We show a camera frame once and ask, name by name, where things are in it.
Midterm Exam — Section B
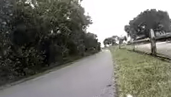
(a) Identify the large dark tree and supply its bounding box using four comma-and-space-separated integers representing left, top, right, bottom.
121, 4, 171, 43

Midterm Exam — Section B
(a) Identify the row of trees and bushes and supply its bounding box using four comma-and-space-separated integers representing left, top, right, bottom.
0, 0, 106, 88

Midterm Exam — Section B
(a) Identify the grey asphalt path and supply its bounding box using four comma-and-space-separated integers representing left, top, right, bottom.
0, 47, 120, 97

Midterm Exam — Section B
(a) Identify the grass strip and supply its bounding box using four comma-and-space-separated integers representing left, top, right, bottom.
105, 36, 171, 97

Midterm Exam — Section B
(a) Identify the distant group of trees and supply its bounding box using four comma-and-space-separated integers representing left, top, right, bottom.
102, 33, 129, 48

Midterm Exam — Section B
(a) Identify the wooden post fence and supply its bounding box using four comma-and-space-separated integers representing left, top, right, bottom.
117, 24, 171, 61

